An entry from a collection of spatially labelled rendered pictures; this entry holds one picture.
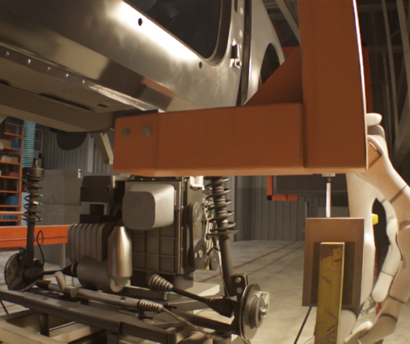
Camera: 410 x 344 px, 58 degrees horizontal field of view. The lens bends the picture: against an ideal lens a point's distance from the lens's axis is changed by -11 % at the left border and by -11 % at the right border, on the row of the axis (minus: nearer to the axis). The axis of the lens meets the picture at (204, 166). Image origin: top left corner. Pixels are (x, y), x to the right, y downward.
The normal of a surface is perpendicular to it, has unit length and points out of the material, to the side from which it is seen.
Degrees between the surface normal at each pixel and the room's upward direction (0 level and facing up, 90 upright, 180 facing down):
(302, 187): 90
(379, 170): 95
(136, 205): 90
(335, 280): 90
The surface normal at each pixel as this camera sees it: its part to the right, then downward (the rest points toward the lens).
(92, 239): -0.62, -0.08
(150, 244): -0.41, -0.09
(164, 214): 0.70, -0.05
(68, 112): 0.90, 0.11
